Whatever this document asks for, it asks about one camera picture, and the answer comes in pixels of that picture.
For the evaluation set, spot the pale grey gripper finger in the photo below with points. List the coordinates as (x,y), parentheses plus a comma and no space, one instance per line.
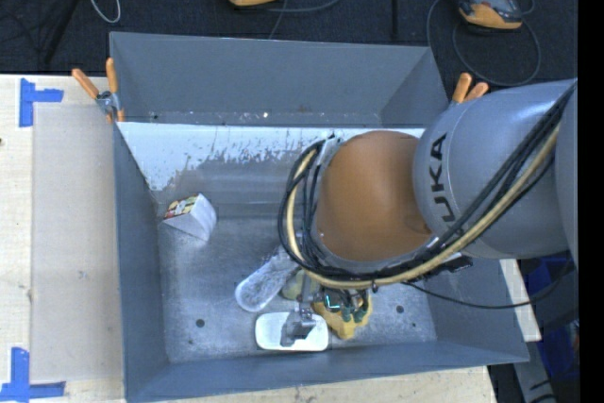
(309,329)
(289,335)

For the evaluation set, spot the white flat rounded block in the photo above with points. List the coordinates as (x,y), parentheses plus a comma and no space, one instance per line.
(269,335)

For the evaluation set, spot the yellow rounded thing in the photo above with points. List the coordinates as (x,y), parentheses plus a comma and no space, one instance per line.
(343,328)

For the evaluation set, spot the yellow-green rounded thing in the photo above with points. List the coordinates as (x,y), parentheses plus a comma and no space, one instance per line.
(291,288)

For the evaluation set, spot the clear plastic bottle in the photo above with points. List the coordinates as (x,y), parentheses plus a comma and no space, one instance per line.
(259,285)

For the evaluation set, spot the grey metal bin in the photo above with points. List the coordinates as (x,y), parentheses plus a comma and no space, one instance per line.
(212,278)

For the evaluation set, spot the white box with colourful print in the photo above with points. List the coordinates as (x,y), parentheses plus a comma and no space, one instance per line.
(193,217)

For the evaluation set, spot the pale wood flat board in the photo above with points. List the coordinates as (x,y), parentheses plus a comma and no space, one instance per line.
(75,250)

